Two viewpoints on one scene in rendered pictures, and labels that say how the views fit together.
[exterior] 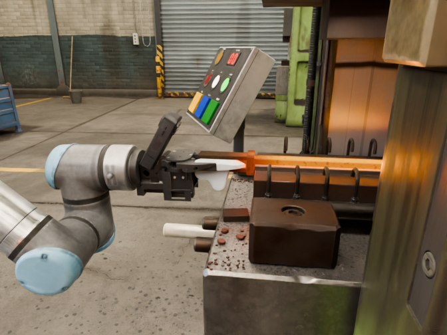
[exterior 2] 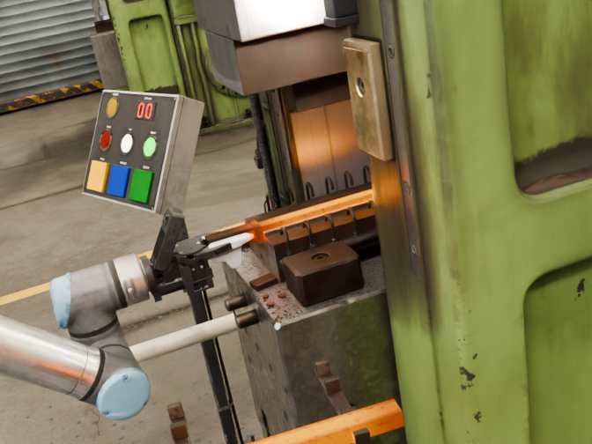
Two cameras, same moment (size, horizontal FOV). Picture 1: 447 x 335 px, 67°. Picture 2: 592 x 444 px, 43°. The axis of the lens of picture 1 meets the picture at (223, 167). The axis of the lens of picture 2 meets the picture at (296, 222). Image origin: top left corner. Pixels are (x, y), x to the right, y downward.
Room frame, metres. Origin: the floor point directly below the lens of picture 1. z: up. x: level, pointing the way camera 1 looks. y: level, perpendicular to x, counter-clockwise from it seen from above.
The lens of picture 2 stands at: (-0.65, 0.41, 1.53)
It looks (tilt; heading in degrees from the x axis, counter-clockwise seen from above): 22 degrees down; 336
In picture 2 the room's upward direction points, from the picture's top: 10 degrees counter-clockwise
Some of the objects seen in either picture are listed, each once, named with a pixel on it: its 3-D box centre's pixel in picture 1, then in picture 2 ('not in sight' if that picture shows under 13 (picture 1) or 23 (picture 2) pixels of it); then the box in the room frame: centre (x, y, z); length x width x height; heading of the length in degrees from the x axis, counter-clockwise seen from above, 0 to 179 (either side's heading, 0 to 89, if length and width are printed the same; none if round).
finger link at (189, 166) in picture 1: (194, 165); (208, 251); (0.58, 0.05, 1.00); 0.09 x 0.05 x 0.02; 80
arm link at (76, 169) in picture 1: (84, 168); (86, 295); (0.63, 0.28, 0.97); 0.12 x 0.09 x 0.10; 83
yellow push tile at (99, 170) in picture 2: (196, 103); (99, 176); (1.24, 0.10, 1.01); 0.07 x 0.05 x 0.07; 18
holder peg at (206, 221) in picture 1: (213, 223); (235, 302); (0.59, 0.02, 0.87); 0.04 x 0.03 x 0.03; 83
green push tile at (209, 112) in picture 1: (211, 112); (143, 186); (1.05, 0.04, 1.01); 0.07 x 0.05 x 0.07; 18
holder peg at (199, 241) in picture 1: (205, 244); (247, 319); (0.51, 0.03, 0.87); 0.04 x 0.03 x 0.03; 83
